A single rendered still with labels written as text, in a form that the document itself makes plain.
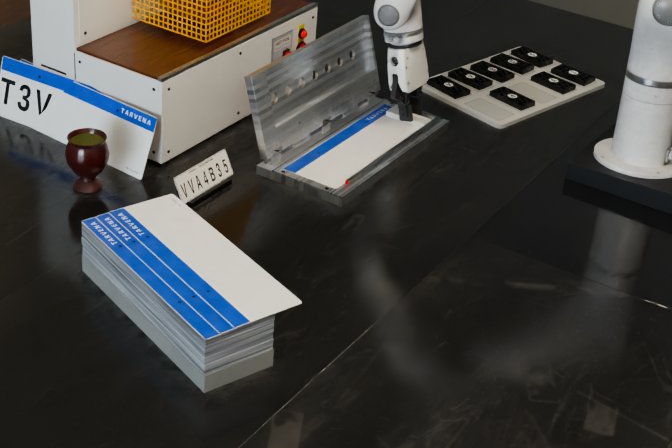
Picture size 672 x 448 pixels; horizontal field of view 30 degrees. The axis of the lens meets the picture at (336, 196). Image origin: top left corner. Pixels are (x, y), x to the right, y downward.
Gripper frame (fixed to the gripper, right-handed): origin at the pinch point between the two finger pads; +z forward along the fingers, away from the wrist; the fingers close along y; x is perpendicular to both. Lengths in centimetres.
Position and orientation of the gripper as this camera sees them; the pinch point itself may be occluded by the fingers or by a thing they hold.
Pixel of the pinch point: (410, 109)
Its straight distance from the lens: 276.5
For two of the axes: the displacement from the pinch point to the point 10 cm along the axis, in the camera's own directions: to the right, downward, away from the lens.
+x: -8.3, -1.4, 5.4
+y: 5.4, -3.8, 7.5
